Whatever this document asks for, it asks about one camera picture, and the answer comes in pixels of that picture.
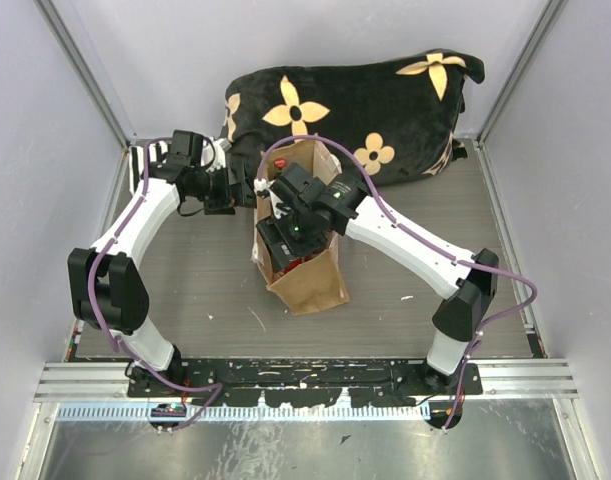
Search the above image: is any aluminium rail frame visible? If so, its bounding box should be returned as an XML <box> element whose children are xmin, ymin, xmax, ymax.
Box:
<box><xmin>34</xmin><ymin>358</ymin><xmax>579</xmax><ymax>423</ymax></box>

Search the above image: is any black white striped cloth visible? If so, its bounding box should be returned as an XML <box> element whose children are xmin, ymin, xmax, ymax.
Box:
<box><xmin>127</xmin><ymin>139</ymin><xmax>169</xmax><ymax>196</ymax></box>

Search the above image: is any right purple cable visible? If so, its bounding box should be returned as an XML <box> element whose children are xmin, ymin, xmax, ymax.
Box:
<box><xmin>257</xmin><ymin>133</ymin><xmax>540</xmax><ymax>434</ymax></box>

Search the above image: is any black flower-pattern pillow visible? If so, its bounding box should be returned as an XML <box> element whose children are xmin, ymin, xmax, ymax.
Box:
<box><xmin>220</xmin><ymin>49</ymin><xmax>485</xmax><ymax>186</ymax></box>

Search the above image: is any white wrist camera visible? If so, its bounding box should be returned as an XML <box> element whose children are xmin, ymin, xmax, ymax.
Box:
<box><xmin>254</xmin><ymin>178</ymin><xmax>275</xmax><ymax>199</ymax></box>
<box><xmin>201</xmin><ymin>137</ymin><xmax>231</xmax><ymax>172</ymax></box>

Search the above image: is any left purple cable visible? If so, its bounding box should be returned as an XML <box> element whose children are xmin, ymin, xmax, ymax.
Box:
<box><xmin>87</xmin><ymin>135</ymin><xmax>224</xmax><ymax>434</ymax></box>

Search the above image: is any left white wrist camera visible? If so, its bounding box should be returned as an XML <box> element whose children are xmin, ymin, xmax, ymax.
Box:
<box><xmin>201</xmin><ymin>137</ymin><xmax>231</xmax><ymax>172</ymax></box>

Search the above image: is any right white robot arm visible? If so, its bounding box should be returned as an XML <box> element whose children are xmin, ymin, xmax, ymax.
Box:
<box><xmin>254</xmin><ymin>163</ymin><xmax>499</xmax><ymax>394</ymax></box>

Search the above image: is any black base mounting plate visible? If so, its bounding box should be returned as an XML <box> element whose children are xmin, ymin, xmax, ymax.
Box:
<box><xmin>127</xmin><ymin>357</ymin><xmax>481</xmax><ymax>409</ymax></box>

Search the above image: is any red cola can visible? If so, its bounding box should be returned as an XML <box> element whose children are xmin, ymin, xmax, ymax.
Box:
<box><xmin>274</xmin><ymin>253</ymin><xmax>319</xmax><ymax>278</ymax></box>

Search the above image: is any brown jute canvas bag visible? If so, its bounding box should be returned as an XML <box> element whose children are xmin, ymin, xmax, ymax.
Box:
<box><xmin>252</xmin><ymin>140</ymin><xmax>349</xmax><ymax>315</ymax></box>

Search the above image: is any purple cable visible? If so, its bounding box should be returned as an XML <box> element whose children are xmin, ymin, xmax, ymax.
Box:
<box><xmin>87</xmin><ymin>135</ymin><xmax>224</xmax><ymax>434</ymax></box>
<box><xmin>257</xmin><ymin>133</ymin><xmax>540</xmax><ymax>434</ymax></box>

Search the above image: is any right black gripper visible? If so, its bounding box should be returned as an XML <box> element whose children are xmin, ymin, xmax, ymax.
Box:
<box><xmin>255</xmin><ymin>205</ymin><xmax>327</xmax><ymax>274</ymax></box>

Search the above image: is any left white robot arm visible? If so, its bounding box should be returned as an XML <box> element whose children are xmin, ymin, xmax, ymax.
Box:
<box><xmin>67</xmin><ymin>130</ymin><xmax>255</xmax><ymax>396</ymax></box>

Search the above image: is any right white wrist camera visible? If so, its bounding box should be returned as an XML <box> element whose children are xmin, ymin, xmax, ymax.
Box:
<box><xmin>254</xmin><ymin>178</ymin><xmax>275</xmax><ymax>199</ymax></box>

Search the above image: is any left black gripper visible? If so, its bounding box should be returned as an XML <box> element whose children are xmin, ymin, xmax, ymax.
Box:
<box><xmin>189</xmin><ymin>160</ymin><xmax>263</xmax><ymax>216</ymax></box>

